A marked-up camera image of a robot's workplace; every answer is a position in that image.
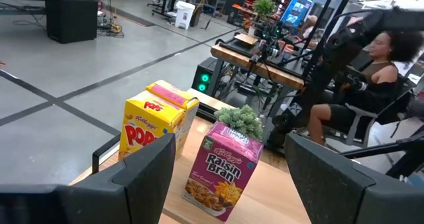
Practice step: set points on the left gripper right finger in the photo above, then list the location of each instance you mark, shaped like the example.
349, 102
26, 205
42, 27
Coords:
348, 197

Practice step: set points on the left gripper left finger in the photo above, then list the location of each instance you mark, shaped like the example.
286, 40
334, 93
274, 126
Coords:
99, 197

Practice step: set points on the yellow Corn Pops cereal box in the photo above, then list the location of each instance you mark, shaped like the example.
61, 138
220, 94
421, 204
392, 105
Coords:
145, 131
185, 101

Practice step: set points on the purple Raisin Bran cereal box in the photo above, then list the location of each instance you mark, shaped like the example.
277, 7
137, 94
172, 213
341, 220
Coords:
222, 171

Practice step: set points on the grey chair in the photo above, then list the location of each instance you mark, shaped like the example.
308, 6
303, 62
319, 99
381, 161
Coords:
361, 113

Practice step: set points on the person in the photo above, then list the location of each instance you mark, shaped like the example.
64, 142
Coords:
381, 71

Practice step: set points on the green potted plant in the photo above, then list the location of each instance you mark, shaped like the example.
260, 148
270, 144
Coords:
240, 119

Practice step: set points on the wooden workbench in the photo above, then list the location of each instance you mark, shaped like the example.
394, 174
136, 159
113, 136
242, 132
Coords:
258, 68

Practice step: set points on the computer tower with green fans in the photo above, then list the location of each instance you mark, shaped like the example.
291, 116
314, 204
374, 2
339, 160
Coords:
203, 79

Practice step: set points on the black speaker cabinet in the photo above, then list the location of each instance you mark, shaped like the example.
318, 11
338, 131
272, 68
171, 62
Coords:
71, 18

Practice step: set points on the computer monitor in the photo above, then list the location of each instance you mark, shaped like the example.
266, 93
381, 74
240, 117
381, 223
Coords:
296, 8

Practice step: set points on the white waste bin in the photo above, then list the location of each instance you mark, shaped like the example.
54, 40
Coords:
184, 15

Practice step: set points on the background green plant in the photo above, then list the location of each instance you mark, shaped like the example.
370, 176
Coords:
264, 7

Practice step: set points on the black metal rig frame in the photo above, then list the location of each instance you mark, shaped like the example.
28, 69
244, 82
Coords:
381, 148

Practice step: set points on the wooden shelf with black frame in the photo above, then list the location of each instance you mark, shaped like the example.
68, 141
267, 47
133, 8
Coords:
265, 197

